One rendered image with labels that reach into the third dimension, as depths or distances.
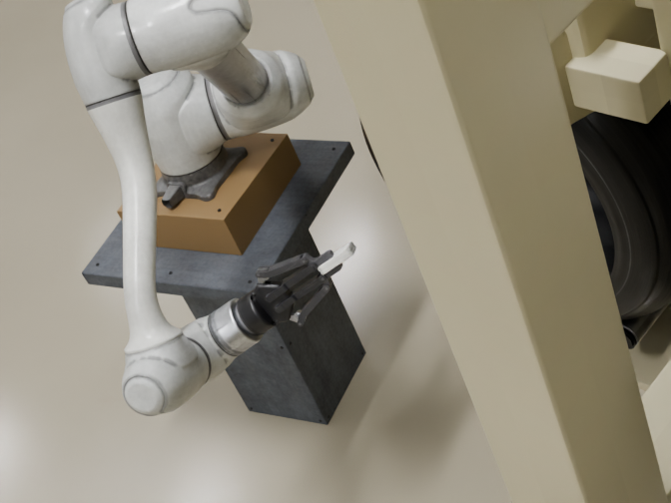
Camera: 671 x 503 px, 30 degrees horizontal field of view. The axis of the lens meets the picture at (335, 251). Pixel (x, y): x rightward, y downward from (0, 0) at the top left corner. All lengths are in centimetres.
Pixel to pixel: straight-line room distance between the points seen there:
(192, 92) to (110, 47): 60
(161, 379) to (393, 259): 164
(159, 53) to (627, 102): 116
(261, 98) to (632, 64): 158
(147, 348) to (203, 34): 53
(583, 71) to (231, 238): 169
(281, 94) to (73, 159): 209
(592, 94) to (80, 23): 120
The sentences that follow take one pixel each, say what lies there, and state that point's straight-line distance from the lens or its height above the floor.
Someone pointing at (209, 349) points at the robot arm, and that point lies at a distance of 218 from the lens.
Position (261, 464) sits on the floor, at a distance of 324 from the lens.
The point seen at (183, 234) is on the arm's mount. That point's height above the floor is 70.
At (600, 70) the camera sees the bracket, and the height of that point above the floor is 169.
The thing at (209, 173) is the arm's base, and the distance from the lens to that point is 280.
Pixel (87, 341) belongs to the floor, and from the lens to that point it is 385.
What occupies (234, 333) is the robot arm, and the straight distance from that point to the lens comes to 217.
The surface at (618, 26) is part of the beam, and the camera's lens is 119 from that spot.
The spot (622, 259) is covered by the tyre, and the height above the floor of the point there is 114.
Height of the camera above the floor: 235
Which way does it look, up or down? 39 degrees down
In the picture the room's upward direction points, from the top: 24 degrees counter-clockwise
